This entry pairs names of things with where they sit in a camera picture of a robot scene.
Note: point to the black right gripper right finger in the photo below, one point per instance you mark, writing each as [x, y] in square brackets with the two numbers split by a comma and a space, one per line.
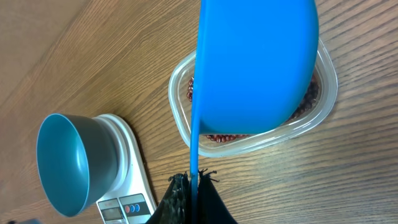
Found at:
[211, 209]

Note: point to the teal metal bowl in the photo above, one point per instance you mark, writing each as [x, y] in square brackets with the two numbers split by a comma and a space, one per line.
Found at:
[76, 161]

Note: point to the clear plastic food container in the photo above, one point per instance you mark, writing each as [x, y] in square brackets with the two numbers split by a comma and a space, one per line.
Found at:
[310, 115]

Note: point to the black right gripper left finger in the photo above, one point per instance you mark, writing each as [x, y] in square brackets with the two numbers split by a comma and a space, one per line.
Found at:
[174, 207]

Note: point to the blue plastic measuring scoop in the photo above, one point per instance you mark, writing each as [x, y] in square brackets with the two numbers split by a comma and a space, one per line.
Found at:
[254, 62]

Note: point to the white digital kitchen scale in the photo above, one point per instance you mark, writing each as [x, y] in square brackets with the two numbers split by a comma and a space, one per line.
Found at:
[129, 199]

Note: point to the red beans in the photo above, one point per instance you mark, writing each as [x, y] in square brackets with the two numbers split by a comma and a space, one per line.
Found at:
[306, 101]

